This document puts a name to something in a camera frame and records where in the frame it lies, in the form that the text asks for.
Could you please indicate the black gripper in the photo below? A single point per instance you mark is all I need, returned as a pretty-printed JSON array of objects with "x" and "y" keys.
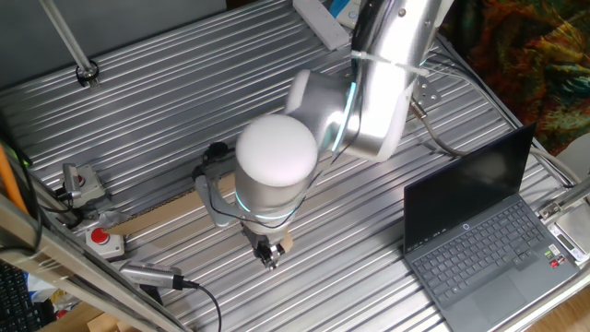
[{"x": 263, "y": 237}]

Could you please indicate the wooden cube block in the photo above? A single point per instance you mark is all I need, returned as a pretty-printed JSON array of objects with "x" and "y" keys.
[{"x": 288, "y": 242}]

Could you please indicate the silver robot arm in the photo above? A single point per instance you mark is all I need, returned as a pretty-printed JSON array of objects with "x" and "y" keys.
[{"x": 382, "y": 92}]

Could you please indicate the brown cardboard board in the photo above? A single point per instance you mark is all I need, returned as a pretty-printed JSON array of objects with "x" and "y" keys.
[{"x": 161, "y": 209}]

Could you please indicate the grey box tall red button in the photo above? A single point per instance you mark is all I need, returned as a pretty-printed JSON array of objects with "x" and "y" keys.
[{"x": 103, "y": 240}]

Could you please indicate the grey box flat red button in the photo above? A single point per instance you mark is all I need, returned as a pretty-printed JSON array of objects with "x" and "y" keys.
[{"x": 92, "y": 184}]

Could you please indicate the brown cardboard box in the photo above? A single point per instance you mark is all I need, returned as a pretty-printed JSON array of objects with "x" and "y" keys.
[{"x": 83, "y": 320}]

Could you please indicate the dark grey laptop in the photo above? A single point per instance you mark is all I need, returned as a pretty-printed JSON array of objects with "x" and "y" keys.
[{"x": 475, "y": 240}]

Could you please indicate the white power strip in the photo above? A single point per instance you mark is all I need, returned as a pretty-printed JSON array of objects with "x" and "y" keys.
[{"x": 322, "y": 23}]

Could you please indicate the blue and white device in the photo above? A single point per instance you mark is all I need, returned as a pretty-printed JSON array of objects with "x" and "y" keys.
[{"x": 348, "y": 11}]

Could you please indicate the black keyboard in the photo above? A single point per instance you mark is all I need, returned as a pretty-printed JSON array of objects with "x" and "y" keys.
[{"x": 18, "y": 304}]

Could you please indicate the orange pole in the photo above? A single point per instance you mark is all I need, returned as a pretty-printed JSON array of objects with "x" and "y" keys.
[{"x": 10, "y": 180}]

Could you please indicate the silver pole with base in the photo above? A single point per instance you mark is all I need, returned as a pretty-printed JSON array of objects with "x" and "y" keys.
[{"x": 69, "y": 41}]

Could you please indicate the silver digital scale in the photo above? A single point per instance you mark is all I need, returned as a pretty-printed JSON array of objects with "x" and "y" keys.
[{"x": 574, "y": 230}]

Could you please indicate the colourful patterned cloth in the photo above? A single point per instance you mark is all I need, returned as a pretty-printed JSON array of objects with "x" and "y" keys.
[{"x": 521, "y": 55}]

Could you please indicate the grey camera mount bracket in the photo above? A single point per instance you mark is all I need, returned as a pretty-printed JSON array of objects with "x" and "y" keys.
[{"x": 216, "y": 214}]

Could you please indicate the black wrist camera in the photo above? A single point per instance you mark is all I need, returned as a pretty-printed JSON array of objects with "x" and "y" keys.
[{"x": 214, "y": 152}]

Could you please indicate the aluminium frame bar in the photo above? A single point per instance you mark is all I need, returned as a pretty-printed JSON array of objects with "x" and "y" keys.
[{"x": 69, "y": 272}]

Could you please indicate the small silver camera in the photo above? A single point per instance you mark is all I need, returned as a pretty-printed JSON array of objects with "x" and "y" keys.
[{"x": 72, "y": 181}]

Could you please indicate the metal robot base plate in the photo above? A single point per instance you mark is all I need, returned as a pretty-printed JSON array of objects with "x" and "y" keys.
[{"x": 426, "y": 90}]

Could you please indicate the metal corner bracket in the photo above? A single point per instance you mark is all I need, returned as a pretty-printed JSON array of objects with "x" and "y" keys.
[{"x": 555, "y": 207}]

